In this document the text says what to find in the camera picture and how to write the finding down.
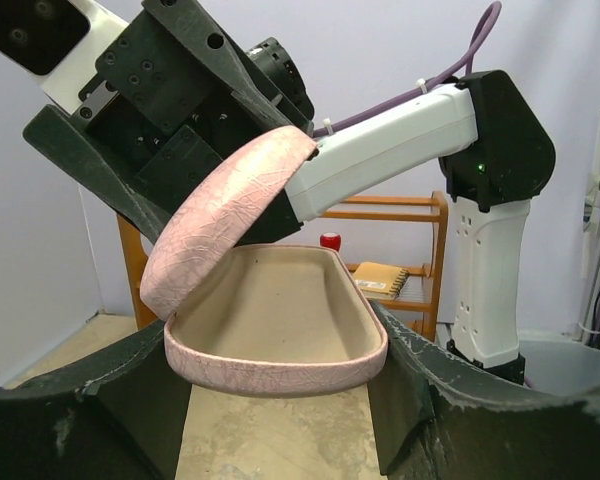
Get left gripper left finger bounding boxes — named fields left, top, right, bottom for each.
left=0, top=320, right=191, bottom=479

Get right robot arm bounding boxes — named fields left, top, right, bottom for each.
left=23, top=1, right=556, bottom=397

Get pink glasses case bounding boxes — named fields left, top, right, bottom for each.
left=140, top=126, right=388, bottom=398

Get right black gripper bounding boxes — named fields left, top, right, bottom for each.
left=23, top=0, right=308, bottom=243

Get orange spiral notebook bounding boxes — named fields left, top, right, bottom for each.
left=353, top=262, right=409, bottom=300

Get orange wooden shelf rack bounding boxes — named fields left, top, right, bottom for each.
left=117, top=189, right=451, bottom=344

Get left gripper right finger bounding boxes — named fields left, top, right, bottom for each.
left=367, top=301, right=600, bottom=479

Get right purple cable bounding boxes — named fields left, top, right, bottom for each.
left=312, top=0, right=504, bottom=139

